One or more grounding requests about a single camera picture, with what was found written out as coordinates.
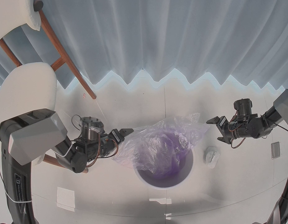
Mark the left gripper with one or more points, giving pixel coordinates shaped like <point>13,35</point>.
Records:
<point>114,141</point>

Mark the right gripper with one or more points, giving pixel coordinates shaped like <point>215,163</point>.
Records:
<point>230,131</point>

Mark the purple plastic bag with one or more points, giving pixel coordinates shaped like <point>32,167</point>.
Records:
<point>162,136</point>

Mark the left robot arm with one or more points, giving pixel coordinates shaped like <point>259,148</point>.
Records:
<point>34,136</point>

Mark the white trash bin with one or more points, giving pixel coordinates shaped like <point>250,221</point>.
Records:
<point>167,183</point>

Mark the crumpled white paper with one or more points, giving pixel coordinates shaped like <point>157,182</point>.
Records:
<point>212,157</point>

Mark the pale blue curtain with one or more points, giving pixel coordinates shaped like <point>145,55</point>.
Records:
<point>158,31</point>

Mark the white cushioned wooden chair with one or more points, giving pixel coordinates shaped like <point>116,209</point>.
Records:
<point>29,85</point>

